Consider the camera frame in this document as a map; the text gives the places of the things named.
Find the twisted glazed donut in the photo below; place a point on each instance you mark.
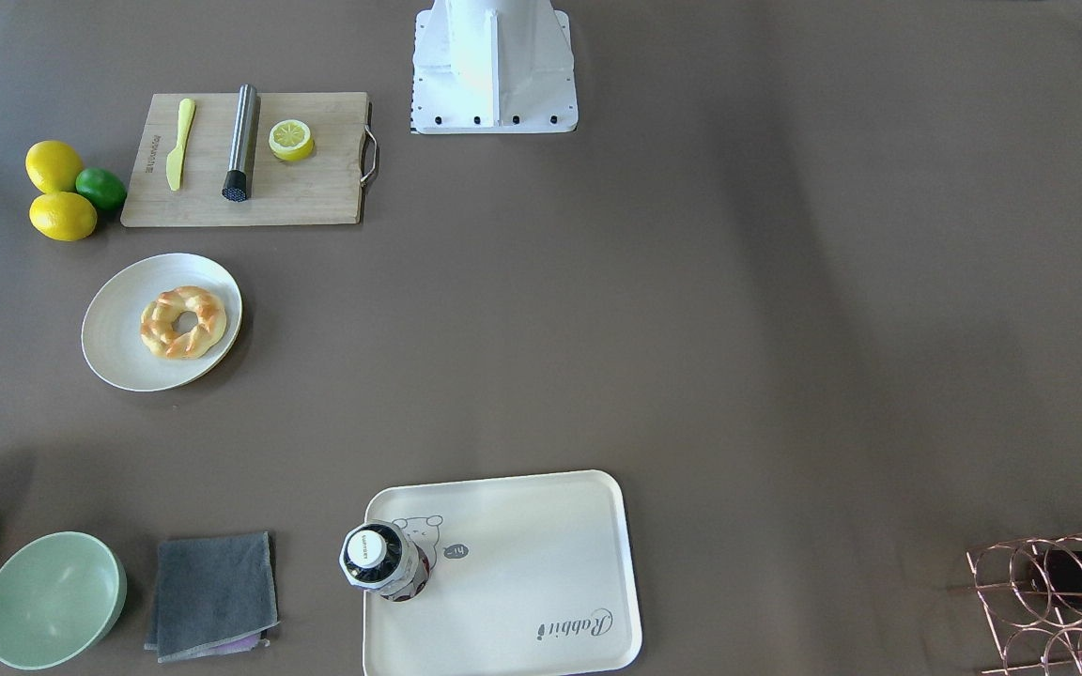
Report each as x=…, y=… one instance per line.
x=183, y=323

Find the cream rabbit tray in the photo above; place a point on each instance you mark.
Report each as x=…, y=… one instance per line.
x=531, y=575

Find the dark tea bottle on tray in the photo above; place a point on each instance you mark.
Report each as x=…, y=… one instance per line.
x=379, y=557

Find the bamboo cutting board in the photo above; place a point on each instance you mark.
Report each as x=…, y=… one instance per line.
x=324, y=189

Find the half lemon slice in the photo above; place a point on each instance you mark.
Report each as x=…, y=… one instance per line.
x=291, y=140

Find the steel muddler black tip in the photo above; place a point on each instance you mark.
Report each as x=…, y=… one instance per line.
x=236, y=187

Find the grey folded cloth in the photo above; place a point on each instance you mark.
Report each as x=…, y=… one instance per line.
x=213, y=596

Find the yellow plastic knife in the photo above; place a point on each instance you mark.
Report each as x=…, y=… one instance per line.
x=175, y=158

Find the white round plate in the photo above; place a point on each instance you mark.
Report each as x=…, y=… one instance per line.
x=110, y=332

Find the green lime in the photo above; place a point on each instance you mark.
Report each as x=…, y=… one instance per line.
x=103, y=189

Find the yellow lemon lower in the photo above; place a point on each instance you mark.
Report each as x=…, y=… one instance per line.
x=63, y=216

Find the yellow lemon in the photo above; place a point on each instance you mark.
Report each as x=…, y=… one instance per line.
x=63, y=216
x=53, y=166

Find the yellow lemon upper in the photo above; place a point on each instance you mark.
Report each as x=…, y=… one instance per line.
x=53, y=166

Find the green bowl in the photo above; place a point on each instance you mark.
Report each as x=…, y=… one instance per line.
x=59, y=596

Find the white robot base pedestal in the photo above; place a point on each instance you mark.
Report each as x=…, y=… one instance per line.
x=493, y=67

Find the copper wire bottle rack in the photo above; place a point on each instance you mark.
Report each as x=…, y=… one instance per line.
x=1033, y=634

